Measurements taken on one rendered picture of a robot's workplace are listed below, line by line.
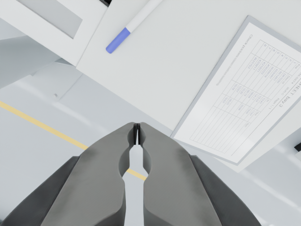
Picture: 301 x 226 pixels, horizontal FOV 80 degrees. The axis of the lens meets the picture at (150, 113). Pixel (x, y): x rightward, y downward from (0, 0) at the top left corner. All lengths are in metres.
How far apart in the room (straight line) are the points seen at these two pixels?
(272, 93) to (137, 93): 0.20
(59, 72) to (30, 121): 0.52
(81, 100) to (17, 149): 0.79
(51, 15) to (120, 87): 0.13
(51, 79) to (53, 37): 1.16
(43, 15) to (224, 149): 0.34
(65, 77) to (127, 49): 1.15
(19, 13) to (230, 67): 0.29
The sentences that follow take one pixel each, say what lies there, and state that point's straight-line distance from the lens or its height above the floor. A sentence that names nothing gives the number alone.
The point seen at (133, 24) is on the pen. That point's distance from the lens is 0.25.
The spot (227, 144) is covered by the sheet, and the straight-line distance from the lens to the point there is 0.35.
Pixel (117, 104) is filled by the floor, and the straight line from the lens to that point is 1.39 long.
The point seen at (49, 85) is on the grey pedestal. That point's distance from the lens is 1.47.
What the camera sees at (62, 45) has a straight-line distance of 0.29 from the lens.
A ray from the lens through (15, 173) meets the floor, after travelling 2.22.
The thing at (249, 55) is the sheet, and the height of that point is 0.97.
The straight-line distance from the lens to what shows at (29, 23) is 0.31.
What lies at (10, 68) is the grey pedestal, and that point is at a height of 0.57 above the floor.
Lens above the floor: 1.22
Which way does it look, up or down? 61 degrees down
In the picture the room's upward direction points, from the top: 179 degrees counter-clockwise
